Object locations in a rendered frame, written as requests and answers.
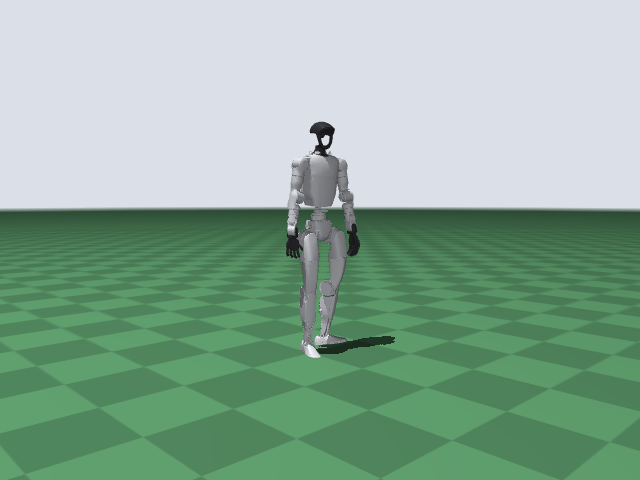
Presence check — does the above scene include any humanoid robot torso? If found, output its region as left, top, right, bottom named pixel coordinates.
left=301, top=151, right=339, bottom=242

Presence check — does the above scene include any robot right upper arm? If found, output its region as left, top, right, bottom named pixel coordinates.
left=290, top=157, right=310, bottom=204

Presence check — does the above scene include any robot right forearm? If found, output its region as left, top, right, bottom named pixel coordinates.
left=287, top=191, right=300, bottom=236

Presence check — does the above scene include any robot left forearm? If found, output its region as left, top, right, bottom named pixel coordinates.
left=342, top=192, right=357, bottom=231

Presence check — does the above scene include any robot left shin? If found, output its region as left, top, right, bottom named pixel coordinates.
left=319, top=286, right=339, bottom=338

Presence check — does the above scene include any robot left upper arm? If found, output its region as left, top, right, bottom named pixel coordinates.
left=337, top=158, right=353, bottom=202

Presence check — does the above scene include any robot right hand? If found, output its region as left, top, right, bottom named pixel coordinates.
left=286, top=227, right=303, bottom=258

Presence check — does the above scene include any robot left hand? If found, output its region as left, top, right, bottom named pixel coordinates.
left=347, top=223, right=360, bottom=257

